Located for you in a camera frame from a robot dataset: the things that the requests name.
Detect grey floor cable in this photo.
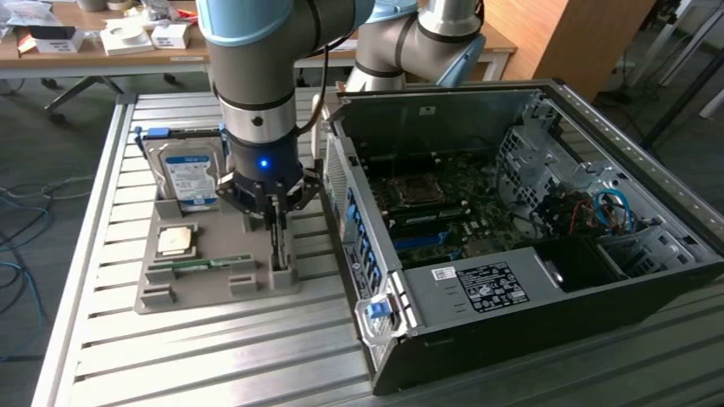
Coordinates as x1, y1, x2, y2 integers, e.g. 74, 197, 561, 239
0, 176, 94, 200

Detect installed black RAM stick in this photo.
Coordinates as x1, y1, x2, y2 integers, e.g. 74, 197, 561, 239
389, 205, 470, 226

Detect white box with tape roll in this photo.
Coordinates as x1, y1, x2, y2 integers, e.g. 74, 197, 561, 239
100, 20, 154, 56

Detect square CPU chip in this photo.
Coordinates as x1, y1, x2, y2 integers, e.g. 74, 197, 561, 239
154, 225, 200, 258

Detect tall wooden cabinet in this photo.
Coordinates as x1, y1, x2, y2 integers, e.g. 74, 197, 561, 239
485, 0, 660, 103

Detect grey power supply unit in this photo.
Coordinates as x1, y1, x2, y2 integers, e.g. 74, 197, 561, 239
398, 247, 566, 330

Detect green motherboard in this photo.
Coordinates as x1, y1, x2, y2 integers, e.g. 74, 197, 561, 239
366, 163, 544, 270

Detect green RAM stick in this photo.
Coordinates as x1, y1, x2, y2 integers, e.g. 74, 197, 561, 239
150, 254, 253, 272

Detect hard disk with blue rails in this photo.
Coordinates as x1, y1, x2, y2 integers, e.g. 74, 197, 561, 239
130, 125, 233, 213

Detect CPU socket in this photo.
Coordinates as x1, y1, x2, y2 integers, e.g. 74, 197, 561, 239
389, 173, 448, 209

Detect metal disk bay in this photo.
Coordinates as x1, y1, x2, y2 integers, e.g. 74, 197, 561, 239
596, 224, 697, 279

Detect small white carton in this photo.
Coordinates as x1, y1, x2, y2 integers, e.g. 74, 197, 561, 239
150, 24, 190, 50

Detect open black PC case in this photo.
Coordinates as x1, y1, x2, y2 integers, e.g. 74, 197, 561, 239
312, 77, 724, 396

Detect green graphics card black fan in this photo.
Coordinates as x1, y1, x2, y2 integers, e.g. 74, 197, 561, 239
268, 211, 293, 273

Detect perforated metal drive cage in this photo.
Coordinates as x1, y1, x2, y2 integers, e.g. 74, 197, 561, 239
496, 122, 584, 204

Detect coloured power wire bundle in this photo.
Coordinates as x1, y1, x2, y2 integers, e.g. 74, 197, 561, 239
540, 192, 601, 237

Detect blue data wire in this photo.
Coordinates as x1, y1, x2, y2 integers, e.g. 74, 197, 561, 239
593, 188, 638, 234

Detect dark metal post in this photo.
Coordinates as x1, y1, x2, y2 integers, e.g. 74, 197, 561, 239
641, 0, 724, 149

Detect grey plastic parts rack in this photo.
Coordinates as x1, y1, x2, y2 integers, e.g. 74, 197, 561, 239
133, 186, 302, 315

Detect white box black lid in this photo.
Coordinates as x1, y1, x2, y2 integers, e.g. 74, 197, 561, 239
26, 25, 85, 54

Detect clear plastic bags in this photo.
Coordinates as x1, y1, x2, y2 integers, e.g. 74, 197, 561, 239
0, 0, 64, 31

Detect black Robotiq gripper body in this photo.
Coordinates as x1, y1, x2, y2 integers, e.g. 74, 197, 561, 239
228, 131, 306, 209

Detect blue floor cable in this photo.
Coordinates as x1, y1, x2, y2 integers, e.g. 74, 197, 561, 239
0, 186, 52, 361

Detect blue expansion slot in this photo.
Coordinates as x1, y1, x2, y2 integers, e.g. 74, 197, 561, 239
393, 231, 453, 252

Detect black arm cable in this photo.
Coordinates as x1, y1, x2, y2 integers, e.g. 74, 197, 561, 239
293, 31, 334, 137

